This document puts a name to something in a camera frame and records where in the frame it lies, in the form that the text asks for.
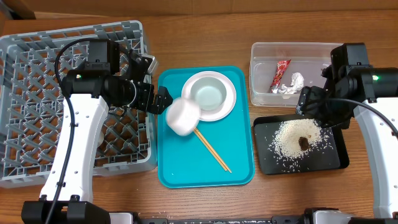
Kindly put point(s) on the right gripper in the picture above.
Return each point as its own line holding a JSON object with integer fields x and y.
{"x": 307, "y": 106}

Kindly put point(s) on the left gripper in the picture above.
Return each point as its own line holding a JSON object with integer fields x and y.
{"x": 146, "y": 97}

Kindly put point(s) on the white tissue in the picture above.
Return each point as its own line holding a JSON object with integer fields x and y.
{"x": 297, "y": 83}

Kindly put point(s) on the pink bowl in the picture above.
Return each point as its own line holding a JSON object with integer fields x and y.
{"x": 183, "y": 116}

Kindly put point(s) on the brown food scrap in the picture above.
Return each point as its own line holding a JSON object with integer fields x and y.
{"x": 303, "y": 143}

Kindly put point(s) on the grey bowl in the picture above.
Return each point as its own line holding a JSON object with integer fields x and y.
{"x": 208, "y": 92}

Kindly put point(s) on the red snack wrapper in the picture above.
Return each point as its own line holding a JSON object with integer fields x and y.
{"x": 281, "y": 68}

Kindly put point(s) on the white rice pile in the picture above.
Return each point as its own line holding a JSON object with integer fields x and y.
{"x": 283, "y": 154}

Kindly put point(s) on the white cup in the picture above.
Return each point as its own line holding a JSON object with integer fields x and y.
{"x": 100, "y": 139}

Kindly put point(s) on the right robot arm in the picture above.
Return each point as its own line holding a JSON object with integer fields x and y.
{"x": 356, "y": 89}

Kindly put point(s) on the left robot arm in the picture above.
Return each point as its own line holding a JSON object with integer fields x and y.
{"x": 111, "y": 75}

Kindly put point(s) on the grey dishwasher rack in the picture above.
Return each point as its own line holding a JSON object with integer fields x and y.
{"x": 32, "y": 106}

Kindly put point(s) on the white round plate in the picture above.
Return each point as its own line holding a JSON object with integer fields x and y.
{"x": 226, "y": 107}

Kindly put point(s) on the clear plastic bin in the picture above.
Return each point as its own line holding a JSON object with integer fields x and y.
{"x": 307, "y": 58}

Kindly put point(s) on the black rectangular tray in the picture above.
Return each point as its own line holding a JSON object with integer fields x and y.
{"x": 264, "y": 127}

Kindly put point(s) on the teal plastic tray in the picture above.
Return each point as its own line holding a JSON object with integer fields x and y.
{"x": 183, "y": 161}

